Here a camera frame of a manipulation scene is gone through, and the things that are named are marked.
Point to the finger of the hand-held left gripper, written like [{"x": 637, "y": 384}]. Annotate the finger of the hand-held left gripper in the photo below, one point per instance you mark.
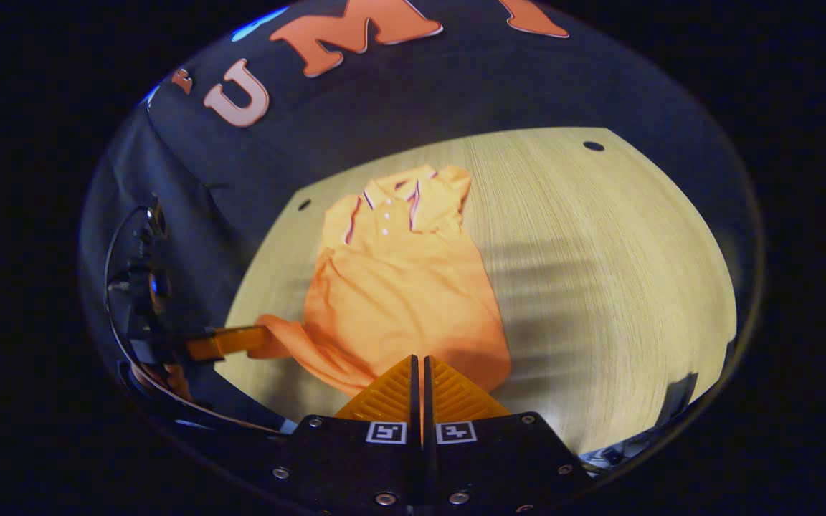
[{"x": 226, "y": 342}]

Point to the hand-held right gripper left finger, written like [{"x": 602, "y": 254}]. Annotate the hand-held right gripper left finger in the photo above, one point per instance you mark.
[{"x": 355, "y": 459}]

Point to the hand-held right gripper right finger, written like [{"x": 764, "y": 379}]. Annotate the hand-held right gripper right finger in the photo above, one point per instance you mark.
[{"x": 499, "y": 459}]

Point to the orange T-shirt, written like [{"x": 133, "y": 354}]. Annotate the orange T-shirt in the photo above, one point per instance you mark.
[{"x": 399, "y": 301}]

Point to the black flat object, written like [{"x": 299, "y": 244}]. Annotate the black flat object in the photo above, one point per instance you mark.
[{"x": 678, "y": 401}]

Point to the black backdrop cloth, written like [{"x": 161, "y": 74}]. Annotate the black backdrop cloth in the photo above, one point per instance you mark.
[{"x": 528, "y": 79}]

